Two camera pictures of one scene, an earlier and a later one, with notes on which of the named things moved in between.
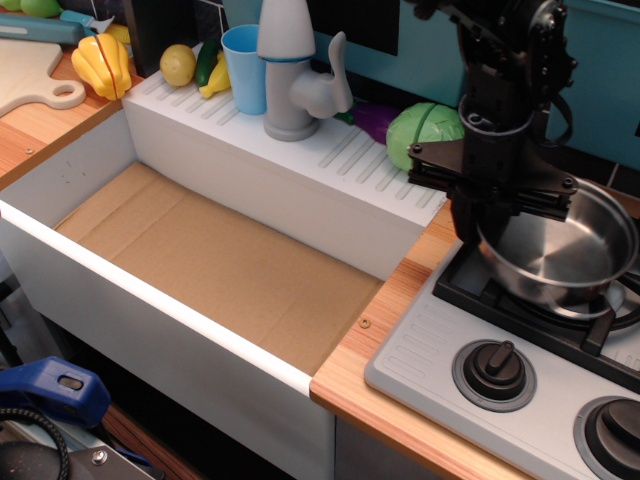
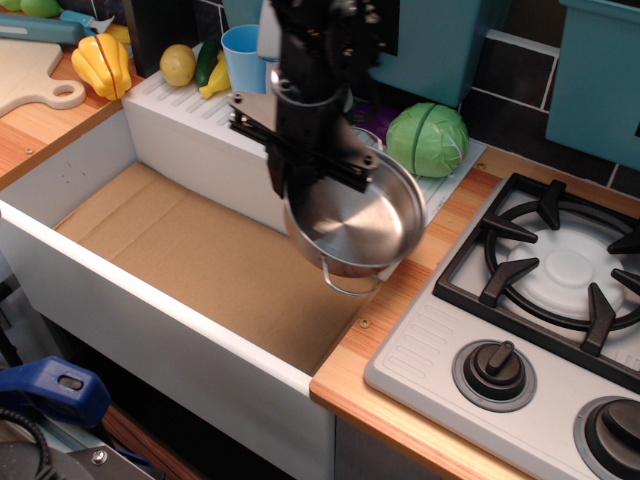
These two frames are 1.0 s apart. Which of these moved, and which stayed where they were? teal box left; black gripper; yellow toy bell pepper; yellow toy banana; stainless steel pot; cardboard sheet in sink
Moved: stainless steel pot; black gripper
Stayed: teal box left; cardboard sheet in sink; yellow toy bell pepper; yellow toy banana
